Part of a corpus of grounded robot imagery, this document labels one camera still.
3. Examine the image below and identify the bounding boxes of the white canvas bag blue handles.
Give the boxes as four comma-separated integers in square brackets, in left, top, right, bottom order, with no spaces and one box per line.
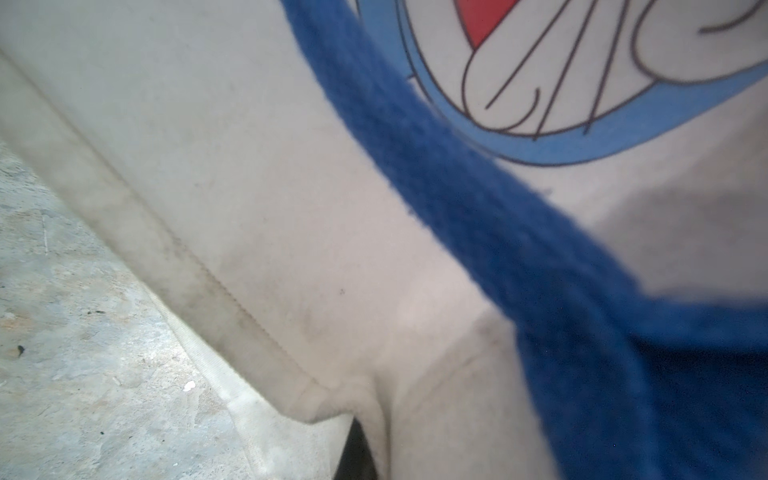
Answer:
[1,1,767,479]

